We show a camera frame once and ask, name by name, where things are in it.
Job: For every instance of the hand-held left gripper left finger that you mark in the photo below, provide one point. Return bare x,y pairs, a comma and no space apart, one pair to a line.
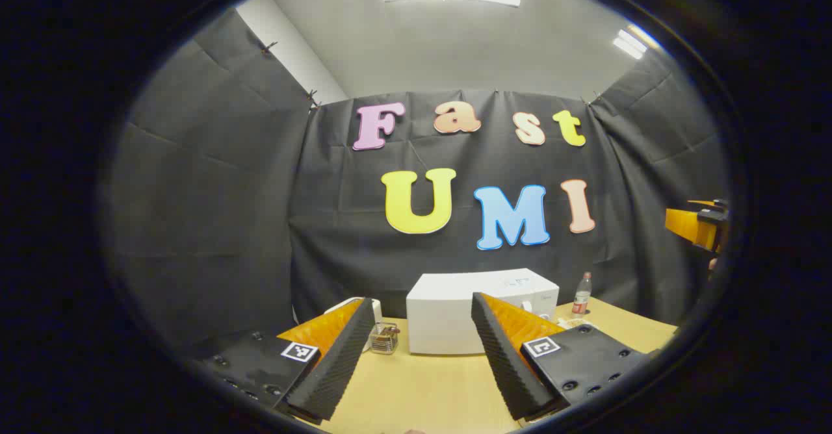
338,362

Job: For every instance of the small ceiling light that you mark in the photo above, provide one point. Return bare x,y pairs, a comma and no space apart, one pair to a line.
630,44

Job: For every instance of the white microwave oven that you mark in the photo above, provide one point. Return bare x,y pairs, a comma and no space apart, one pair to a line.
442,317

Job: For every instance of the clear plastic bottle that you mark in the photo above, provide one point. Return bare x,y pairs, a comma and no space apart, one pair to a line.
582,301

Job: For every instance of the white toaster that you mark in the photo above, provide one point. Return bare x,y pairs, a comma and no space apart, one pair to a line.
338,306

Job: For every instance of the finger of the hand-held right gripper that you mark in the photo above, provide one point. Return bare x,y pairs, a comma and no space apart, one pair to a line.
686,225

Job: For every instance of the small white dish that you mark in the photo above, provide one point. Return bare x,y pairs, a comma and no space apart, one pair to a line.
573,323

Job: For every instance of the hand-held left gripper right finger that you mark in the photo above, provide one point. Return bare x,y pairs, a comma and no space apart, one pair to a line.
504,362

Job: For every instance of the black backdrop cloth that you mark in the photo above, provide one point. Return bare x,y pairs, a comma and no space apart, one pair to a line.
227,193

